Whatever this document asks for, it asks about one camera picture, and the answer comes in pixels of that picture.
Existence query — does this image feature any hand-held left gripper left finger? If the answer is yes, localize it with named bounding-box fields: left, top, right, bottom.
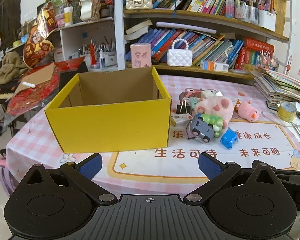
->
left=22, top=152, right=119, bottom=205

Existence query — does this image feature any white quilted handbag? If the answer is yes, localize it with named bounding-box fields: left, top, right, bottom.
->
left=167, top=39, right=193, bottom=67

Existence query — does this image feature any carved wooden ornament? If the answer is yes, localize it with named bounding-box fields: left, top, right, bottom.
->
left=91, top=0, right=100, bottom=20

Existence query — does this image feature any red patterned paper stack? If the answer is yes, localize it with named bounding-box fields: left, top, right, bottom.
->
left=6, top=56, right=87, bottom=120

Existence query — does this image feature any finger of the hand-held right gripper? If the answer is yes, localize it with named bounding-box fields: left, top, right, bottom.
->
left=272, top=169, right=300, bottom=180

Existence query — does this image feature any white shelf unit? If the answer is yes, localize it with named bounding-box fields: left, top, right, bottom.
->
left=59, top=0, right=127, bottom=70

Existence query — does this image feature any dark jar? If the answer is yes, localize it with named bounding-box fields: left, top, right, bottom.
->
left=100, top=4, right=113, bottom=18

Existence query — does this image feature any large pink plush pig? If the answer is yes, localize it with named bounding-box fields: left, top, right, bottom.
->
left=194, top=96, right=234, bottom=128

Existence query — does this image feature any pastel striped bottle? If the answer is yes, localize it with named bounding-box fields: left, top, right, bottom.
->
left=225, top=0, right=234, bottom=18

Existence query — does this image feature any green grey toy car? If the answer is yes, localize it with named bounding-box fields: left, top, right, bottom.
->
left=190, top=114, right=224, bottom=144

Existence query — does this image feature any cream ornament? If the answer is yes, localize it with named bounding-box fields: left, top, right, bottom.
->
left=80, top=0, right=95, bottom=22

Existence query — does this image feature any wooden bookshelf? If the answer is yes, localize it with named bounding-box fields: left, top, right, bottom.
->
left=122, top=0, right=290, bottom=80

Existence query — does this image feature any small white card box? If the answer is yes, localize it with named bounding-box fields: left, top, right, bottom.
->
left=170, top=114, right=193, bottom=127

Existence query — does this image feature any red boxed book set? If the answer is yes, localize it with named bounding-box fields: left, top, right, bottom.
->
left=236, top=37, right=275, bottom=70

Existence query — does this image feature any pink printed bag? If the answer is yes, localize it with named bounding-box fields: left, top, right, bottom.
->
left=0, top=155, right=12, bottom=197

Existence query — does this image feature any white paper roll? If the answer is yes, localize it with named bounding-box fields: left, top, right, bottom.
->
left=156, top=21, right=217, bottom=34

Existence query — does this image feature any brown plush cloth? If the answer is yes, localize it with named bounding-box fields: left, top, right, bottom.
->
left=0, top=52, right=28, bottom=85

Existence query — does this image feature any yellow cardboard box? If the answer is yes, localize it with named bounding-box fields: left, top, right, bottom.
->
left=44, top=66, right=172, bottom=153

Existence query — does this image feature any black binder clip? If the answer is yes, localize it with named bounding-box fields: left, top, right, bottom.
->
left=176, top=100, right=192, bottom=114

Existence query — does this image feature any white desk organizer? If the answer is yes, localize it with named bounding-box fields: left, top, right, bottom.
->
left=257, top=10, right=277, bottom=32

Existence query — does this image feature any stack of picture books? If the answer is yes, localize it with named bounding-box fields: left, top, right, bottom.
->
left=251, top=69, right=300, bottom=105

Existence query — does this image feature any blue toy vehicle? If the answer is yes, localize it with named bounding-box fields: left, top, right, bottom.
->
left=220, top=127, right=238, bottom=150

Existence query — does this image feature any woven bamboo board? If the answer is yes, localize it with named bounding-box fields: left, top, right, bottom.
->
left=272, top=0, right=287, bottom=35

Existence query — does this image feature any brown cardboard sheet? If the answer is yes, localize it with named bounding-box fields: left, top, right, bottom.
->
left=5, top=62, right=56, bottom=100

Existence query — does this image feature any cartoon figurine set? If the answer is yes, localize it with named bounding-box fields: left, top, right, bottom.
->
left=256, top=50, right=279, bottom=72

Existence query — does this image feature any red tassel ornament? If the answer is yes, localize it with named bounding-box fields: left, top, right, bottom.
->
left=89, top=39, right=99, bottom=69

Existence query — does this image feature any white pen holder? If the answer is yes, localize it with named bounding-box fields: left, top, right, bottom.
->
left=77, top=36, right=117, bottom=68

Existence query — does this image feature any small pink plush pig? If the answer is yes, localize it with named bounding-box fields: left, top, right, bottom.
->
left=236, top=101, right=260, bottom=123

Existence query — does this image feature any row of blue books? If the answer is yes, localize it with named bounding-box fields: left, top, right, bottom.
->
left=136, top=27, right=244, bottom=68

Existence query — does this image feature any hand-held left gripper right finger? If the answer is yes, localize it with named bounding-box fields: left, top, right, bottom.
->
left=184, top=152, right=278, bottom=205

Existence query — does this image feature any white yellow jar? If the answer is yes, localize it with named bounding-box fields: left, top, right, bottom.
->
left=64, top=6, right=74, bottom=26

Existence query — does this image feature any pink sticker container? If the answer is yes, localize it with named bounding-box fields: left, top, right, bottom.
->
left=130, top=43, right=152, bottom=68

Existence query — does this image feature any orange white small box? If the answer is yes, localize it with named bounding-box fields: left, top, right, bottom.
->
left=200, top=60, right=229, bottom=72

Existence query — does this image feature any yellow tape roll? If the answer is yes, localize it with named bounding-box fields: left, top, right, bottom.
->
left=277, top=102, right=297, bottom=123

